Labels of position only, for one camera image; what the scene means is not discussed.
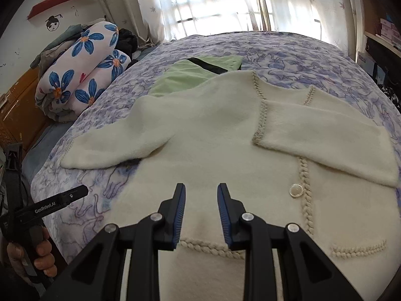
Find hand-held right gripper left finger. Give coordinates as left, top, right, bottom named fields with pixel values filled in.
left=47, top=183, right=187, bottom=301

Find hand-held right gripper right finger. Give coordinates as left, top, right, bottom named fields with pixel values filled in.
left=217, top=182, right=364, bottom=301

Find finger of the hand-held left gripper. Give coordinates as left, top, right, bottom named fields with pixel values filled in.
left=59, top=185, right=89, bottom=204
left=4, top=143, right=24, bottom=217

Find cream knitted cardigan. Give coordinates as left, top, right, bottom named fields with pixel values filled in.
left=59, top=69, right=401, bottom=301

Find pile of grey clothes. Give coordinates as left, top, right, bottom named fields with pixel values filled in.
left=30, top=24, right=92, bottom=70

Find black clothes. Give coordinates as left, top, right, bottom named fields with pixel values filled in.
left=117, top=28, right=139, bottom=59

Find person's left hand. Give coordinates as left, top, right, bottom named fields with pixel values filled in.
left=6, top=226, right=59, bottom=286

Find grey mattress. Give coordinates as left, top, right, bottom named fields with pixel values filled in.
left=21, top=122, right=65, bottom=184

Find wooden headboard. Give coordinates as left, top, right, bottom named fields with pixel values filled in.
left=0, top=65, right=48, bottom=155

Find blue flower rolled blanket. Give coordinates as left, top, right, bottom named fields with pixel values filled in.
left=34, top=21, right=132, bottom=123

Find light green garment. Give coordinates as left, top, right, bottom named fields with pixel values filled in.
left=150, top=55, right=245, bottom=98

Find purple printed bed sheet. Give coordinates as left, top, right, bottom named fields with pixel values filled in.
left=30, top=31, right=401, bottom=268

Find leaf print sheer curtain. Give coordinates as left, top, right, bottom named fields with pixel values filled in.
left=254, top=0, right=358, bottom=57
left=88, top=0, right=176, bottom=47

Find black and white patterned cloth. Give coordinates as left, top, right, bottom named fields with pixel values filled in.
left=377, top=83, right=401, bottom=111

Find white cardboard box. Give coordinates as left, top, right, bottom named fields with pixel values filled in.
left=356, top=51, right=378, bottom=76

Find stack of pale boxes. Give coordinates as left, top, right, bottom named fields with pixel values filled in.
left=375, top=16, right=401, bottom=50

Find wooden shelf unit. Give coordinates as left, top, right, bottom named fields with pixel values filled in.
left=355, top=0, right=401, bottom=80

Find cartoon face wall sticker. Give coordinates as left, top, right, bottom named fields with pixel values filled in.
left=45, top=14, right=64, bottom=33

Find red wall shelf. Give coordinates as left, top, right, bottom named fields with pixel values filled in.
left=27, top=0, right=93, bottom=20

